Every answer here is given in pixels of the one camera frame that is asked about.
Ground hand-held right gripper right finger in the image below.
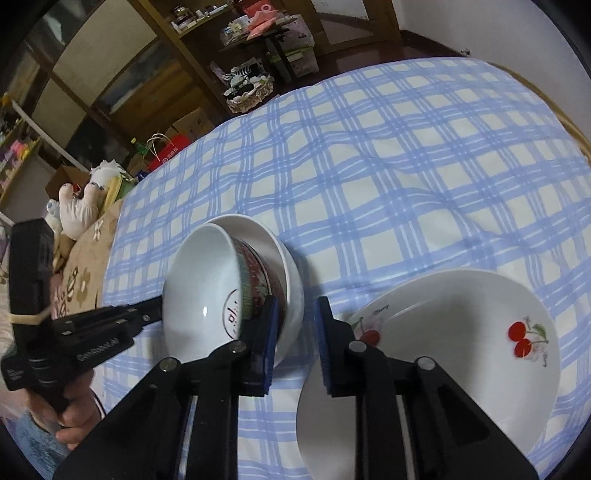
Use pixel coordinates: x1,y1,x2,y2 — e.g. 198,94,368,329
313,296,539,480

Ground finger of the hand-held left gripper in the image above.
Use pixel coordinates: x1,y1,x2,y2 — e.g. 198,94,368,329
51,295,165,354

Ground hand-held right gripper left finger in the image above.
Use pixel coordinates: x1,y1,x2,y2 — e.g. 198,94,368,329
53,295,281,480

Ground white cartoon print bowl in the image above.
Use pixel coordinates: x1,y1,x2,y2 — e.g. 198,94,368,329
203,213,305,367

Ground white cherry print plate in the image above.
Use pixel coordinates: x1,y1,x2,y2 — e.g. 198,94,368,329
295,269,561,480
344,295,409,349

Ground large red patterned bowl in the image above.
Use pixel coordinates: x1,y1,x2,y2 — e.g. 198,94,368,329
163,222,288,366

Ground person's left hand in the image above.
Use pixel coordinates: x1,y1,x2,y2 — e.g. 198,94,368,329
30,368,101,452

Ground tan rubber band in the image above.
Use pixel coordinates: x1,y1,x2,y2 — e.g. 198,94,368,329
10,310,52,324

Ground floral beige blanket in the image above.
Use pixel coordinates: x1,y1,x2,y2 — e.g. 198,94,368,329
48,203,123,333

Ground cream plush toy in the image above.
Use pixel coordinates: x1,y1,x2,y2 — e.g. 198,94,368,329
44,198,63,232

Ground cardboard box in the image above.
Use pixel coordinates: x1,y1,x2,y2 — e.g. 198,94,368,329
171,107,215,141
45,165,88,199

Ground small cluttered shelf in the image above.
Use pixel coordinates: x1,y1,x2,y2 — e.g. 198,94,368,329
0,92,44,204

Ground yellow green package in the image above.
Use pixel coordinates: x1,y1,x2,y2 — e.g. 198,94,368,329
104,173,137,204

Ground white spiky plush toy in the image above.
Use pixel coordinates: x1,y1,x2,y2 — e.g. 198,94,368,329
90,159,123,185

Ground red paper bag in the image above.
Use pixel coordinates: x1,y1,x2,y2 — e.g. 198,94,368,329
147,134,192,172

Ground person's grey blue clothing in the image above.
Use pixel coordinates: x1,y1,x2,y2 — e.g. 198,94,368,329
4,406,65,478

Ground blue plaid cloth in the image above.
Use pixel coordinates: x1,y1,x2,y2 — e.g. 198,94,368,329
99,58,591,480

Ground wicker basket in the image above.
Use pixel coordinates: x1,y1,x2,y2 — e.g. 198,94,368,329
224,76,275,114

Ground wooden cabinet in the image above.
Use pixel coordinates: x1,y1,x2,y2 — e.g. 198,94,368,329
0,0,402,185

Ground black white striped toy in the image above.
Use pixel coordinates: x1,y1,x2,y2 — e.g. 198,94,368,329
226,62,269,88

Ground black metal stand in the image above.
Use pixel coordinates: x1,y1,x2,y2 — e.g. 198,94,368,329
222,28,305,84

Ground clear plastic storage box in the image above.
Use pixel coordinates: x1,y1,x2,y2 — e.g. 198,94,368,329
270,14,319,77

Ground pink packets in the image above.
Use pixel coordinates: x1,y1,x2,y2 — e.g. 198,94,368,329
235,0,287,38

